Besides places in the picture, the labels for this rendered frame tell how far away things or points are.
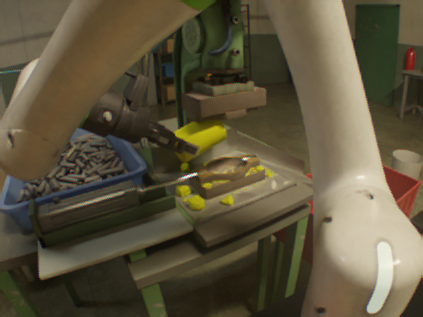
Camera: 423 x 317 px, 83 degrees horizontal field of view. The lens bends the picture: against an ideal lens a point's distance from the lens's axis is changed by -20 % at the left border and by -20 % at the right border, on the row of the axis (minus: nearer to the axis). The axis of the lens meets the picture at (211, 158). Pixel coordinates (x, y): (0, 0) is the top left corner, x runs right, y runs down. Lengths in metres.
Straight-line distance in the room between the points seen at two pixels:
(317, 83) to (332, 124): 0.06
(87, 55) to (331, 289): 0.33
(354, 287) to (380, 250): 0.04
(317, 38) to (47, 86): 0.31
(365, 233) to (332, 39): 0.23
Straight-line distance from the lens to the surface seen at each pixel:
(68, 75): 0.30
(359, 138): 0.41
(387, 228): 0.33
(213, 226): 0.59
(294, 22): 0.37
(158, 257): 0.60
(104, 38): 0.26
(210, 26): 0.60
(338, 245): 0.31
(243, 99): 0.63
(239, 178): 0.69
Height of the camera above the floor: 1.36
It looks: 25 degrees down
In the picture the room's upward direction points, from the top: 3 degrees counter-clockwise
